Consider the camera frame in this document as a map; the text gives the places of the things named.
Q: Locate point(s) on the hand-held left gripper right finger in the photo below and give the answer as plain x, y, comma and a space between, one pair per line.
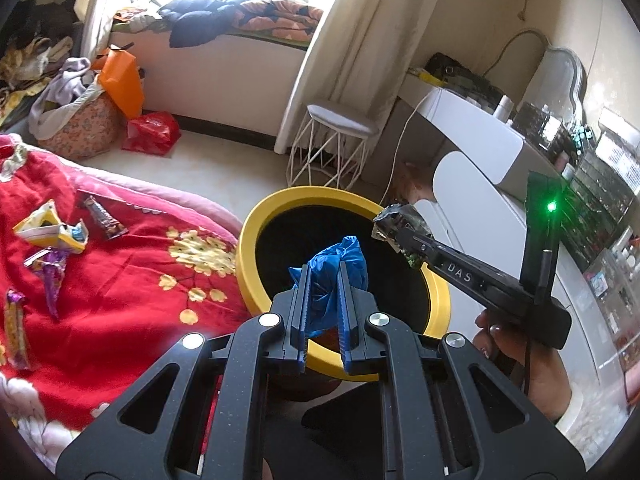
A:
345, 310

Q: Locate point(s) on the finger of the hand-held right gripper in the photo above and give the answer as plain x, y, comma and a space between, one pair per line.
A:
415, 244

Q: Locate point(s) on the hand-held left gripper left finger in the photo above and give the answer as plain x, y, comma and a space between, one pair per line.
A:
302, 310

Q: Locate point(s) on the dark green snack packet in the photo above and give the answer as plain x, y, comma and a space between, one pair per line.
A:
400, 220

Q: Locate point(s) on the blue wrapper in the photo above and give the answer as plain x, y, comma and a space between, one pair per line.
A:
340, 255

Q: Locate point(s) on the yellow trash bin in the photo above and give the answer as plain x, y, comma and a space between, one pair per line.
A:
280, 205

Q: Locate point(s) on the person's right forearm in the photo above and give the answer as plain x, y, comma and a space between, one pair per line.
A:
570, 417

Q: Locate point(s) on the person's right hand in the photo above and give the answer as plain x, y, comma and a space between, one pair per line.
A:
530, 375

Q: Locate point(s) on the white chair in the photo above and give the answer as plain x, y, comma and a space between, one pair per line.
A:
465, 185

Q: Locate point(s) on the white desk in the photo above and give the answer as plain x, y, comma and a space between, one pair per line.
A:
475, 130

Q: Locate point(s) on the cluttered cosmetics organizer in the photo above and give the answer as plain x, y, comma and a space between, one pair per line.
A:
600, 185

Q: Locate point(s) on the white bottle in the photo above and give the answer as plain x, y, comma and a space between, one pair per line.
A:
505, 107

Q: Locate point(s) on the yellow flat item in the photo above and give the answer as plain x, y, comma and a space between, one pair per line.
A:
425, 75

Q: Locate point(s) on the dark green bag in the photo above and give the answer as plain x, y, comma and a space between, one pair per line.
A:
450, 70

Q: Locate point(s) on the red floral blanket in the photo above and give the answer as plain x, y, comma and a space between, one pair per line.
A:
100, 310

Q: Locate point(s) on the white framed mirror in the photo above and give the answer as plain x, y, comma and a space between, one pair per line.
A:
550, 80

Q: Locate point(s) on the brown candy bar wrapper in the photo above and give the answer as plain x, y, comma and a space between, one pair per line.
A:
102, 217

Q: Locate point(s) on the wide cream curtain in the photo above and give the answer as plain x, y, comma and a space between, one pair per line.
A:
345, 35

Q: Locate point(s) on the red printed plastic bag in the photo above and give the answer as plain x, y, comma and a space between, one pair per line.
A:
150, 132

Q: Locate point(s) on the white window seat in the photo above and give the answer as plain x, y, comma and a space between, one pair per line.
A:
210, 80

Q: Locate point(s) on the purple candy wrapper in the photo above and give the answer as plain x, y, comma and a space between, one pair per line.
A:
50, 280

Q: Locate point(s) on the orange patterned quilt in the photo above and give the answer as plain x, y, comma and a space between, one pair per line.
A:
280, 12

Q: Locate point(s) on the yellow snack packet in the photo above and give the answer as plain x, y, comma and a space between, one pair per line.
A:
42, 225

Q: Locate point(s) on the long purple wrapper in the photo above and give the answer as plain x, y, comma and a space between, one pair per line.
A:
15, 330

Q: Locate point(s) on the floral laundry basket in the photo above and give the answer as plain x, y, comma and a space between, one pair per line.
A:
80, 125

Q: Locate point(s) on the orange bag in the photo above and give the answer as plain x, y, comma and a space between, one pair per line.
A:
122, 82

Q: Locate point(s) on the dark jacket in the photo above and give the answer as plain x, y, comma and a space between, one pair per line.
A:
200, 17

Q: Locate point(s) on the lilac garment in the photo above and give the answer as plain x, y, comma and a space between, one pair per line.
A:
65, 85

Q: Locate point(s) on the narrow cream curtain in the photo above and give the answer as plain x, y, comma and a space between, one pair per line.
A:
92, 5

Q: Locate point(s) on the pile of clothes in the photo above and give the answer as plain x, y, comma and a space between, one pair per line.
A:
30, 45

